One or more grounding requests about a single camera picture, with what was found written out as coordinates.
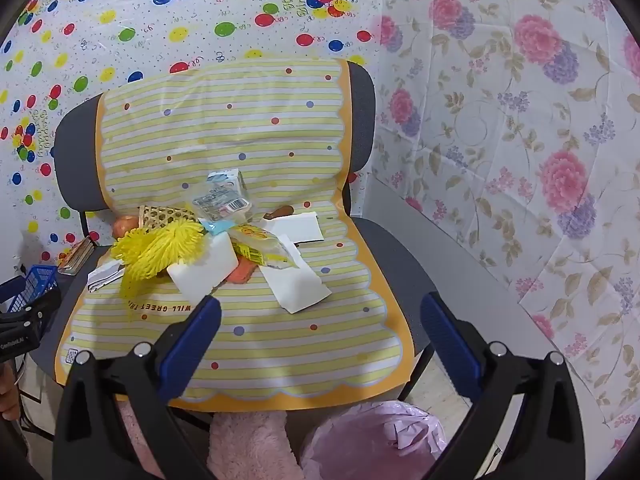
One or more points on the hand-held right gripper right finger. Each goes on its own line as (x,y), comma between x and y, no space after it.
(450,345)

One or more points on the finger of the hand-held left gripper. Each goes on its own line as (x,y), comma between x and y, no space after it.
(40,307)

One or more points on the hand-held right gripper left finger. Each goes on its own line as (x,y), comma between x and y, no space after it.
(192,342)

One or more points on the white foam block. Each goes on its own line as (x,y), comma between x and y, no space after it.
(200,270)

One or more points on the yellow spiky rubber toy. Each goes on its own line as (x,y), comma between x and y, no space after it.
(155,250)

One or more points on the white paper envelope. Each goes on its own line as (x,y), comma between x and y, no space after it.
(295,287)

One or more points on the yellow snack packet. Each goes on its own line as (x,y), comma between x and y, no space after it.
(255,241)

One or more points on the pink bag lined bin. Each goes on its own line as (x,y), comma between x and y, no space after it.
(372,442)

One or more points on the clear plastic wrapper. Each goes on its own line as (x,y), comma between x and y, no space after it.
(220,206)

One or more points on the white paper card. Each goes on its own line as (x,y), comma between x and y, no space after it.
(300,227)

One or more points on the small white blue milk carton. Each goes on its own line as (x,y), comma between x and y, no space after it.
(227,179)

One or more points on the person's left forearm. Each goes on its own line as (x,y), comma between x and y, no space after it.
(7,395)

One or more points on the orange book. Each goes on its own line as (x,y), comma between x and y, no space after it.
(75,256)

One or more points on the white paper tag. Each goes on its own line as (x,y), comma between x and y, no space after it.
(105,277)

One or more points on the yellow striped plastic sheet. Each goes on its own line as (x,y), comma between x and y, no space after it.
(275,350)

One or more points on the orange soft item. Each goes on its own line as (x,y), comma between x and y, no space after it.
(245,271)

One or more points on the pink fluffy cloth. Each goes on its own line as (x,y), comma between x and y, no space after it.
(250,445)

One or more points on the light blue packet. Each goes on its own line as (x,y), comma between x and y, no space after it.
(217,227)

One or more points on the red apple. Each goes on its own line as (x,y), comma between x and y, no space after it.
(125,226)

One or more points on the woven bamboo basket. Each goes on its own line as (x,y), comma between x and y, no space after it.
(160,216)

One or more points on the grey office chair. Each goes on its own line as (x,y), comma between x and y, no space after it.
(75,160)

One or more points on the small brown item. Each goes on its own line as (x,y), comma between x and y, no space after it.
(277,213)

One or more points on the floral print backdrop sheet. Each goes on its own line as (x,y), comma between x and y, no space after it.
(500,110)

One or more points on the balloon print backdrop sheet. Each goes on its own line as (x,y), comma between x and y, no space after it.
(150,20)

